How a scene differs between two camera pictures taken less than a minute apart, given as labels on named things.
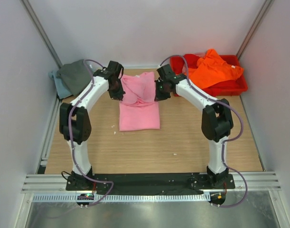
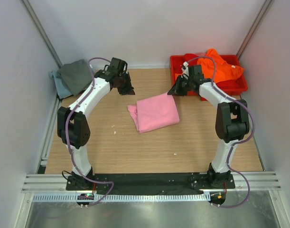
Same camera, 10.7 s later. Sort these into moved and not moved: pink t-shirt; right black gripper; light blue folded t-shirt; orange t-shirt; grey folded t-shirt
Moved: pink t-shirt; right black gripper
Not moved: orange t-shirt; light blue folded t-shirt; grey folded t-shirt
